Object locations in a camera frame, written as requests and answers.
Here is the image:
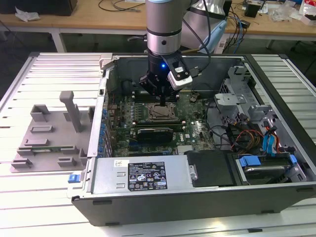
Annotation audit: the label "black label sticker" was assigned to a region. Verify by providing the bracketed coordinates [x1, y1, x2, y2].
[127, 161, 168, 191]

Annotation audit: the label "RAM slot bank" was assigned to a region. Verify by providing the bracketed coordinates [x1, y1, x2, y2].
[133, 90, 180, 102]
[132, 119, 187, 129]

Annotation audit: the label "blue data wire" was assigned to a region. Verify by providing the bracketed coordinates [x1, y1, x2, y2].
[262, 125, 279, 158]

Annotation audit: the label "black graphics card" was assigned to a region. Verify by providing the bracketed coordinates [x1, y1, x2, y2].
[136, 127, 174, 144]

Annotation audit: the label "black cylindrical component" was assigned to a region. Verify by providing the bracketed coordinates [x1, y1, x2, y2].
[121, 80, 135, 96]

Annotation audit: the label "white red bag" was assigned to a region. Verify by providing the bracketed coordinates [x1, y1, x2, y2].
[299, 0, 316, 25]

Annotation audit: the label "silver power supply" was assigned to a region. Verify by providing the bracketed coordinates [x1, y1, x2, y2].
[90, 157, 193, 195]

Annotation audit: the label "clear plastic bags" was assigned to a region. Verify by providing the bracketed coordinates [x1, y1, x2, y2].
[269, 3, 300, 23]

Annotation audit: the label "black open PC case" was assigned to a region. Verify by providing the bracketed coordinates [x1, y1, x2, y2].
[66, 53, 316, 227]

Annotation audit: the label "CPU socket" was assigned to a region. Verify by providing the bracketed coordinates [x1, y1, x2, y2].
[145, 102, 177, 122]

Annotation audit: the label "coloured power wire bundle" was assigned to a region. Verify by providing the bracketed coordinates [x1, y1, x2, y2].
[226, 122, 265, 152]

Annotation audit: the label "wooden desk white frame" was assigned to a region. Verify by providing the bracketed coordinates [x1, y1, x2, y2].
[0, 0, 316, 54]

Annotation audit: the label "grey parts rack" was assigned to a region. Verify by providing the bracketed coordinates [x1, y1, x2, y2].
[9, 90, 96, 173]

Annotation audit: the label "small black box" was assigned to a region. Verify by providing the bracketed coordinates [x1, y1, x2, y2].
[244, 1, 259, 18]

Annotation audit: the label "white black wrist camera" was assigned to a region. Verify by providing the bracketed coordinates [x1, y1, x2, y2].
[161, 54, 193, 91]

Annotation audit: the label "silver CPU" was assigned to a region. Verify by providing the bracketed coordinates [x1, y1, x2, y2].
[153, 106, 171, 119]

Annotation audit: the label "hard disk in blue carrier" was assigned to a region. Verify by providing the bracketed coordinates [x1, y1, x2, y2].
[237, 154, 298, 186]

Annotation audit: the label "black plastic cover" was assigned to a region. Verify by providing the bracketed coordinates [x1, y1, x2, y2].
[184, 150, 235, 188]

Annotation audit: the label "crumpled white paper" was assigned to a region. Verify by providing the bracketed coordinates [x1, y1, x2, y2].
[14, 6, 40, 23]

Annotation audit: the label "green RAM stick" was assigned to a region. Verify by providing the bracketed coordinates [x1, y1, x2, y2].
[32, 147, 65, 152]

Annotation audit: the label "large black box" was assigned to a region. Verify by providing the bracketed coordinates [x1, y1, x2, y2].
[0, 0, 79, 17]

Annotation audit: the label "green motherboard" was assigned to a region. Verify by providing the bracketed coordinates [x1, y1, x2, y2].
[106, 92, 215, 158]

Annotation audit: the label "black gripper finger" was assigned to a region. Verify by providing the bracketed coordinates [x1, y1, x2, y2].
[138, 76, 163, 107]
[163, 86, 180, 107]

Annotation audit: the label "grey metal drive cage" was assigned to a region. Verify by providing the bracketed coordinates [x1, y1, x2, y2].
[213, 65, 278, 124]

